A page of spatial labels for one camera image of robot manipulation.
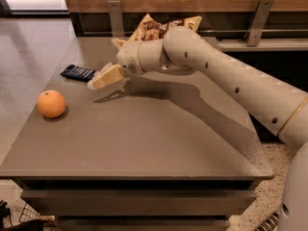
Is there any black wire basket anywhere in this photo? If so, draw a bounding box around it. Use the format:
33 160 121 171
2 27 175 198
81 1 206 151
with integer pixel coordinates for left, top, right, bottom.
0 199 56 231

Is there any white power strip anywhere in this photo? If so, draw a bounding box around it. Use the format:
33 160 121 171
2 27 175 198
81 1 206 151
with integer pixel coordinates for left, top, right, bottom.
254 213 279 231

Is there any right metal wall bracket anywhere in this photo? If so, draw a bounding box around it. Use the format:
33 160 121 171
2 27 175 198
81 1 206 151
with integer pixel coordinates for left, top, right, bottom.
244 0 274 47

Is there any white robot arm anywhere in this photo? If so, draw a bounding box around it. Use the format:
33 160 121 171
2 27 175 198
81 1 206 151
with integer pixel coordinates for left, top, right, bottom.
88 26 308 231

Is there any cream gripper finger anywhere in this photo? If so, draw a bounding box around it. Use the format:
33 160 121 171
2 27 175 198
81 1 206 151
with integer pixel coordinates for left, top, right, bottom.
88 64 125 90
112 38 126 49

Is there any left metal wall bracket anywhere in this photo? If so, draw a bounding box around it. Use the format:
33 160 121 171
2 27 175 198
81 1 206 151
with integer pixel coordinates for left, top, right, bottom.
108 0 124 37

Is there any dark blue rxbar wrapper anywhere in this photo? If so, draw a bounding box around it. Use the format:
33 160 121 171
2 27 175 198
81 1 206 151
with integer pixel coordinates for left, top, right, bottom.
61 64 96 82

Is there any orange fruit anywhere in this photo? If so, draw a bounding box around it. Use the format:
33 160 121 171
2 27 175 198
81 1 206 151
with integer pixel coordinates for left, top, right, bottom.
37 90 65 118

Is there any grey table drawer unit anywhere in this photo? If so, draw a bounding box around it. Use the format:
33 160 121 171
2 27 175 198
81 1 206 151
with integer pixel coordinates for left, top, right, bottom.
13 176 264 231

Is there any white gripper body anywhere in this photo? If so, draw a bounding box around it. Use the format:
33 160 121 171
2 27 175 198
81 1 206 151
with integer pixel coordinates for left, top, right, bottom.
116 40 143 76

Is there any metal wall bracket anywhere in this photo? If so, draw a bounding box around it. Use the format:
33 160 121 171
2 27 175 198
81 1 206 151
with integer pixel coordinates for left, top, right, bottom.
244 0 274 47
108 0 124 37

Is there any brown yellow chip bag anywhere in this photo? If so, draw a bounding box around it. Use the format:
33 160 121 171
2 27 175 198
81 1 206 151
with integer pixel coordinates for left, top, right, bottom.
126 13 203 42

